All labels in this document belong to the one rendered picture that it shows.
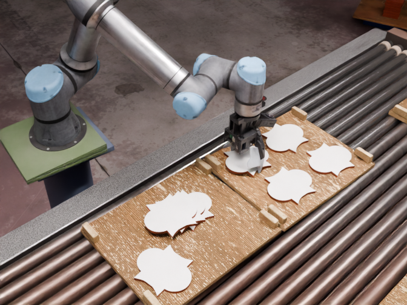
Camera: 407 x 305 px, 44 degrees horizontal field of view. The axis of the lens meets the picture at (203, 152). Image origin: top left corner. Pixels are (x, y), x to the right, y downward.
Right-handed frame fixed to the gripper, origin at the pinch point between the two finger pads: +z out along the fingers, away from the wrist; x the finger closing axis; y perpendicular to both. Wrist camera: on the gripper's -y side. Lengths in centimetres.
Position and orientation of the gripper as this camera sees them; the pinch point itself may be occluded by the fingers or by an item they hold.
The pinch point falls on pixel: (247, 160)
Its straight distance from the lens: 154.1
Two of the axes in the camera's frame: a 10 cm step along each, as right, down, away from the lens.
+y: -7.7, 4.2, -4.9
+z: -0.2, 7.4, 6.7
